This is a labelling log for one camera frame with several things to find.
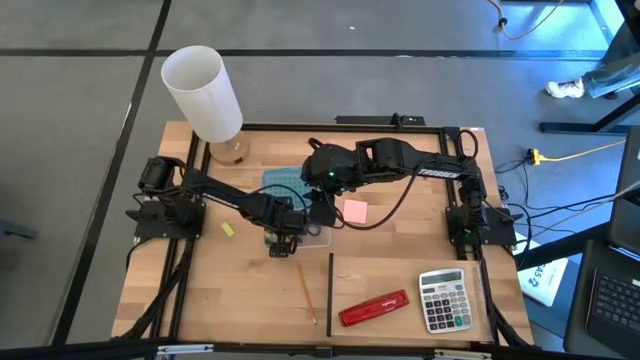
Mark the person's shoe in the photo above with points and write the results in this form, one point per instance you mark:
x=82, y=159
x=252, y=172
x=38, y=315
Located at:
x=565, y=89

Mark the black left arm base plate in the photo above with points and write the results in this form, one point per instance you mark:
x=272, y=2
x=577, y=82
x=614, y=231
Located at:
x=145, y=227

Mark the black desk leg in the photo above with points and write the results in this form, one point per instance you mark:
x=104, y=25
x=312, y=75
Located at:
x=560, y=245

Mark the pink sticky note pad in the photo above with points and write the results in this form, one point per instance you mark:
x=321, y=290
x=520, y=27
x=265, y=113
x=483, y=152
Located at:
x=355, y=212

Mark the red stapler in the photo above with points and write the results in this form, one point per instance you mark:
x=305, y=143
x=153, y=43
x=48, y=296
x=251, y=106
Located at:
x=375, y=307

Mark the blue pencil box lid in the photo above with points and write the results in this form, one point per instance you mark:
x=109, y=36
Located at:
x=280, y=175

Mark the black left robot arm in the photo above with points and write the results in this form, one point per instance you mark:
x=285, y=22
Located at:
x=225, y=195

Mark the green yellow crayon box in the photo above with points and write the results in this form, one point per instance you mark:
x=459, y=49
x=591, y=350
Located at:
x=270, y=236

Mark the grey desk calculator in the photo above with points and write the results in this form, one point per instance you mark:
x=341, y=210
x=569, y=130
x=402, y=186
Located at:
x=445, y=305

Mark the clear plastic pencil box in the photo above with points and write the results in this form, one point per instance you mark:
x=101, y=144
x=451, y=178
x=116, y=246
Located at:
x=320, y=241

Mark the orange wooden pencil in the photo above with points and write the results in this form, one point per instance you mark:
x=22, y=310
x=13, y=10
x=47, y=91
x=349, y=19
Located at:
x=306, y=294

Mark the black desk frame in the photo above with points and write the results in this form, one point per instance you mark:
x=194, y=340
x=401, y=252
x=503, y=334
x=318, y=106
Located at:
x=585, y=128

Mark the yellow eraser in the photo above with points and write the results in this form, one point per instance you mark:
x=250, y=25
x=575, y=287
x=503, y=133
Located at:
x=228, y=229

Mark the white lamp with wooden base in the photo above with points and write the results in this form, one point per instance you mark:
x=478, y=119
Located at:
x=200, y=95

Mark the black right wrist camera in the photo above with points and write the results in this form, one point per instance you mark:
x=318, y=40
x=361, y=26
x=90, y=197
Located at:
x=324, y=210

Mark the white printed paper box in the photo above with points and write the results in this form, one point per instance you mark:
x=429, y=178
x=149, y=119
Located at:
x=542, y=285

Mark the black laptop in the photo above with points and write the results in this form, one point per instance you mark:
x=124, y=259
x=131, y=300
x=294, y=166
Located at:
x=615, y=300

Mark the black aluminium table frame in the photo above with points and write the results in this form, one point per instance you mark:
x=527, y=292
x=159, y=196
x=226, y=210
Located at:
x=280, y=128

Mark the black frame beam with brackets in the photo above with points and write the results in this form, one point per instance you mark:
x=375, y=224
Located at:
x=250, y=350

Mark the dark grey stand foot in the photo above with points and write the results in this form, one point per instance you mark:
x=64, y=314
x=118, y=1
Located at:
x=15, y=230

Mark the black power strip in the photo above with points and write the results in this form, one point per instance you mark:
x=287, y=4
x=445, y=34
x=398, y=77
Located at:
x=370, y=120

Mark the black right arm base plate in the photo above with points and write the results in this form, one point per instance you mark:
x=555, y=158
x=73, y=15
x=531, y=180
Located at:
x=500, y=230

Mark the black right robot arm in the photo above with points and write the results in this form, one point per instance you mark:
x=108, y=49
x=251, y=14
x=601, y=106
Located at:
x=390, y=157

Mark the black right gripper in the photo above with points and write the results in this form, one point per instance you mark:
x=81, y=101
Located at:
x=327, y=165

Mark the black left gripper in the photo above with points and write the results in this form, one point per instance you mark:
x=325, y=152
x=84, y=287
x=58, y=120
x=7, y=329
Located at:
x=287, y=222

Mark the person's leg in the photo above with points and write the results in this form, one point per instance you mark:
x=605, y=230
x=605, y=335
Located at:
x=610, y=75

